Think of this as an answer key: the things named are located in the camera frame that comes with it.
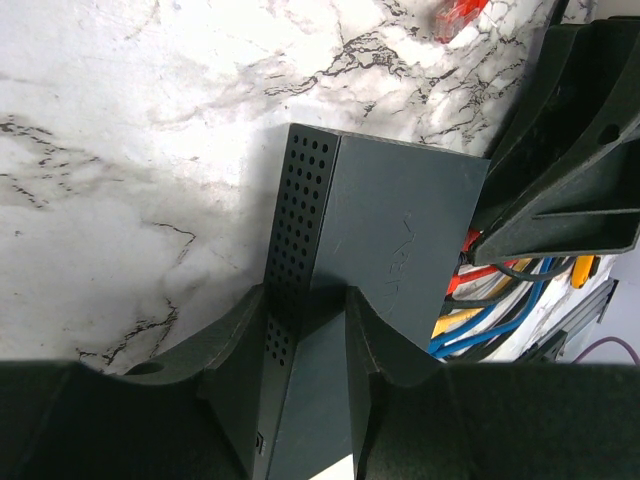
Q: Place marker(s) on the dark grey network switch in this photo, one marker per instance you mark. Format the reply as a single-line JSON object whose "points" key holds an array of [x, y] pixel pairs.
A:
{"points": [[387, 217]]}

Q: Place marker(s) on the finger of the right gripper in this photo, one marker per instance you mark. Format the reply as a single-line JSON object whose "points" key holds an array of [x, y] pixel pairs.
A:
{"points": [[564, 178]]}

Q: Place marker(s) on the yellow utility knife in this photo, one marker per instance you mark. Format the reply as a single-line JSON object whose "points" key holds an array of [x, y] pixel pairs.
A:
{"points": [[585, 268]]}

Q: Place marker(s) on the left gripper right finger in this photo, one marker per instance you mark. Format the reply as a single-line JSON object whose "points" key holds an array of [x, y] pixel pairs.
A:
{"points": [[414, 417]]}

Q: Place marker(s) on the aluminium front rail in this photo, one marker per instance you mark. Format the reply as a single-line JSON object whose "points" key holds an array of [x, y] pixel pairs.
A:
{"points": [[568, 336]]}

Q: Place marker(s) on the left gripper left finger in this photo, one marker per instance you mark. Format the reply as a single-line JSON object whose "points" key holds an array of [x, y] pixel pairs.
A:
{"points": [[188, 413]]}

